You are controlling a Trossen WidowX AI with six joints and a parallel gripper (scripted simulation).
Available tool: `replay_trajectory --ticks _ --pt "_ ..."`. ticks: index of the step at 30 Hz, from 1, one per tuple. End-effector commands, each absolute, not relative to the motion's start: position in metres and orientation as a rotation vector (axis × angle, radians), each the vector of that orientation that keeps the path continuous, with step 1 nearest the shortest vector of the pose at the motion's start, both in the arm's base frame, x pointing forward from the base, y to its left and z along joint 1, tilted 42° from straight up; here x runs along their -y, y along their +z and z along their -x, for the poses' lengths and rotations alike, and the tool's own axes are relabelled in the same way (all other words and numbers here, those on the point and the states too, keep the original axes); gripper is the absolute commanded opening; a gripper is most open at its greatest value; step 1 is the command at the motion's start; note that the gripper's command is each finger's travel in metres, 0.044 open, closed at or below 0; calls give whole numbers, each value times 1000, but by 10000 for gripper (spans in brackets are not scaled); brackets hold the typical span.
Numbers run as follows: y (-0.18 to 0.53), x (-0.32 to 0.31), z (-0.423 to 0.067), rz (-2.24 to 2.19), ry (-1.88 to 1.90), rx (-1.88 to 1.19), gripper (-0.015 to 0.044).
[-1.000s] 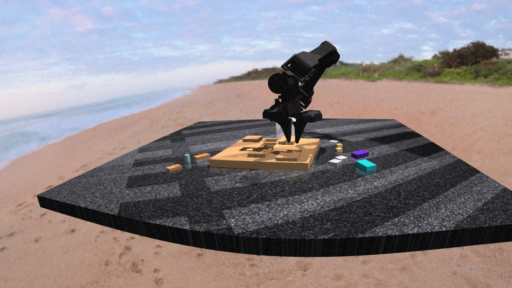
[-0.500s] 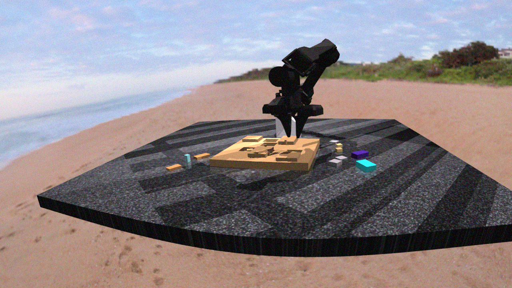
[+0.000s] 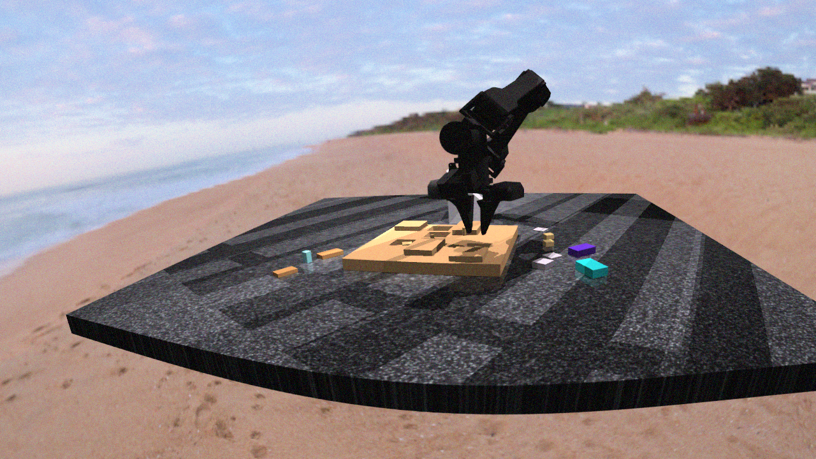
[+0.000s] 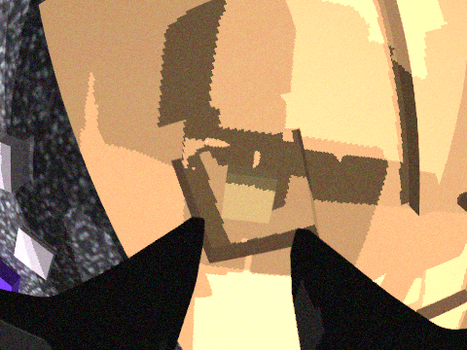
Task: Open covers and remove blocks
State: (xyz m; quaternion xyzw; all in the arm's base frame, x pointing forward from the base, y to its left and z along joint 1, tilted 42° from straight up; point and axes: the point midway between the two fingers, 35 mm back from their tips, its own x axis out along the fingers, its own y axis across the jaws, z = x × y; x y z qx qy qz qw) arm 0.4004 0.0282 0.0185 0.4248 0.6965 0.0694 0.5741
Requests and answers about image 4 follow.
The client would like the tan block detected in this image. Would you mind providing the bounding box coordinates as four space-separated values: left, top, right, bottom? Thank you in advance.
221 164 277 223

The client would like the purple rectangular block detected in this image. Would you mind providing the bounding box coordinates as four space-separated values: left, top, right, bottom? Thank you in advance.
0 261 20 292

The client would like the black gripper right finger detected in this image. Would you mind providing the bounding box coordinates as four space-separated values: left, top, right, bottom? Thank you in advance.
291 228 467 350

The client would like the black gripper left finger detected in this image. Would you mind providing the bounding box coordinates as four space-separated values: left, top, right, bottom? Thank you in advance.
0 217 205 350

